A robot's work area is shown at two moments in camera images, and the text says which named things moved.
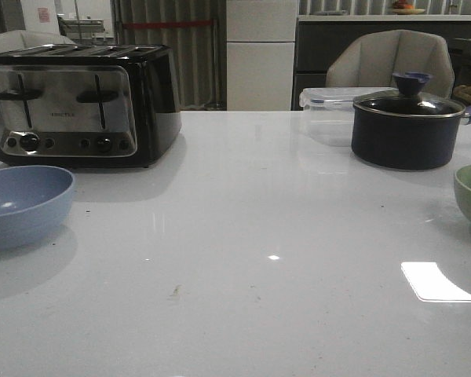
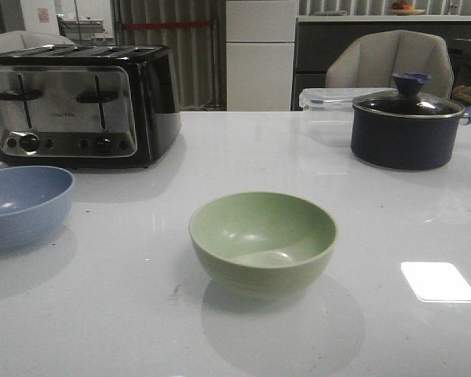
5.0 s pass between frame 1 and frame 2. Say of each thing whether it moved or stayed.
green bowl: moved
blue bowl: stayed
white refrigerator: stayed
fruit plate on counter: stayed
